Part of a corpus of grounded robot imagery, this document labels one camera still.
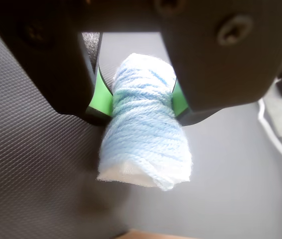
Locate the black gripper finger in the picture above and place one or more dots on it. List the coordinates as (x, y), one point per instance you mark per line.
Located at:
(220, 69)
(46, 62)

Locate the light blue yarn block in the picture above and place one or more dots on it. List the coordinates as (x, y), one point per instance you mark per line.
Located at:
(143, 134)

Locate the open cardboard box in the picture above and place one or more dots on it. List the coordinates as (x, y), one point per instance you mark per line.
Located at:
(151, 235)

